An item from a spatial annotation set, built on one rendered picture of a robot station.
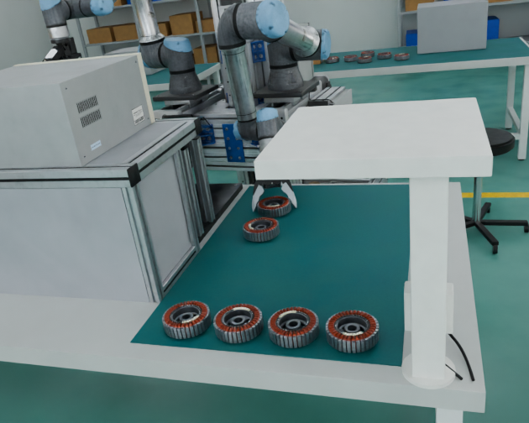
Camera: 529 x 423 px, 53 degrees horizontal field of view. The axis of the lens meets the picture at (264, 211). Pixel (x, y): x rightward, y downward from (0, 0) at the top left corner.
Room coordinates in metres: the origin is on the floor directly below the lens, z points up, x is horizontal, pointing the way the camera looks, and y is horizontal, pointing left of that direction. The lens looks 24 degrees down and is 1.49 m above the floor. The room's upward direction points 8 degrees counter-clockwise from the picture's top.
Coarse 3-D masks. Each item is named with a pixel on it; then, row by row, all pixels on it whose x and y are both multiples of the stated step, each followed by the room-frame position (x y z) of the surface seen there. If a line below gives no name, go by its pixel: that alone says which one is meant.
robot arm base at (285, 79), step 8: (296, 64) 2.23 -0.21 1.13; (272, 72) 2.22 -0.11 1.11; (280, 72) 2.20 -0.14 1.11; (288, 72) 2.19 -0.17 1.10; (296, 72) 2.21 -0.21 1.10; (272, 80) 2.21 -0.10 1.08; (280, 80) 2.19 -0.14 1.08; (288, 80) 2.19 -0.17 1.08; (296, 80) 2.20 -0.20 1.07; (272, 88) 2.21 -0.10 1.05; (280, 88) 2.18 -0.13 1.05; (288, 88) 2.18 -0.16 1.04; (296, 88) 2.19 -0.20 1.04
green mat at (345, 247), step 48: (336, 192) 1.73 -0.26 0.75; (384, 192) 1.68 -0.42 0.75; (240, 240) 1.46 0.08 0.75; (288, 240) 1.42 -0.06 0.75; (336, 240) 1.38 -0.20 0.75; (384, 240) 1.34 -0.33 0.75; (192, 288) 1.22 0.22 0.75; (240, 288) 1.19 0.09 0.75; (288, 288) 1.16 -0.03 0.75; (336, 288) 1.13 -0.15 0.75; (384, 288) 1.10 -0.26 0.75; (144, 336) 1.04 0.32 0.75; (384, 336) 0.92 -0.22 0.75
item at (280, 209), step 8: (264, 200) 1.67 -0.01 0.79; (272, 200) 1.67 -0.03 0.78; (280, 200) 1.66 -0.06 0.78; (288, 200) 1.64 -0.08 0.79; (264, 208) 1.60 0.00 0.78; (272, 208) 1.59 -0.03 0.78; (280, 208) 1.59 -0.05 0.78; (288, 208) 1.61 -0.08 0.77; (264, 216) 1.60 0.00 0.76; (272, 216) 1.59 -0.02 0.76; (280, 216) 1.59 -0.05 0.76
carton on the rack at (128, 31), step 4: (124, 24) 8.83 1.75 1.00; (128, 24) 8.69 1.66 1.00; (132, 24) 8.61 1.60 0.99; (116, 28) 8.70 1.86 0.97; (120, 28) 8.68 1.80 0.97; (124, 28) 8.65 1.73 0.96; (128, 28) 8.63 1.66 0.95; (132, 28) 8.62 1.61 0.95; (116, 32) 8.70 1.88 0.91; (120, 32) 8.68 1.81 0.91; (124, 32) 8.66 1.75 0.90; (128, 32) 8.64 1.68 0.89; (132, 32) 8.62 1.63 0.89; (136, 32) 8.60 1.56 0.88; (116, 36) 8.70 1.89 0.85; (120, 36) 8.68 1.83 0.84; (124, 36) 8.66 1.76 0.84; (128, 36) 8.64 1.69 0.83; (132, 36) 8.63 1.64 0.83; (136, 36) 8.61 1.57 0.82; (116, 40) 8.71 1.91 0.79; (120, 40) 8.69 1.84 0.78
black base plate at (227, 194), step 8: (216, 184) 1.92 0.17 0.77; (224, 184) 1.91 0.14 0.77; (232, 184) 1.90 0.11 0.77; (240, 184) 1.89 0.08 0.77; (216, 192) 1.84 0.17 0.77; (224, 192) 1.83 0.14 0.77; (232, 192) 1.82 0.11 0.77; (216, 200) 1.76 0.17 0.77; (224, 200) 1.75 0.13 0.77; (232, 200) 1.78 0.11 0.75; (200, 208) 1.71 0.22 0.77; (216, 208) 1.69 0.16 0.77; (224, 208) 1.71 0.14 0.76; (216, 216) 1.63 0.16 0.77; (208, 224) 1.57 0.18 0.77; (200, 240) 1.49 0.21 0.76
